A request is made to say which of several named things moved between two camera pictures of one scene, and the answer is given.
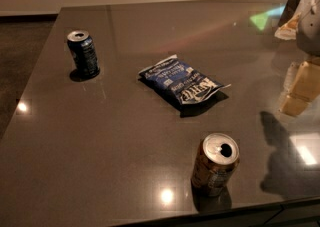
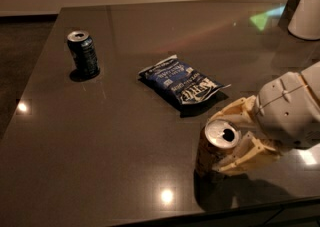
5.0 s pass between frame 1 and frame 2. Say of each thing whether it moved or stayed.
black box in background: stayed
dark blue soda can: stayed
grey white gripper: moved
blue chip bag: stayed
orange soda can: moved
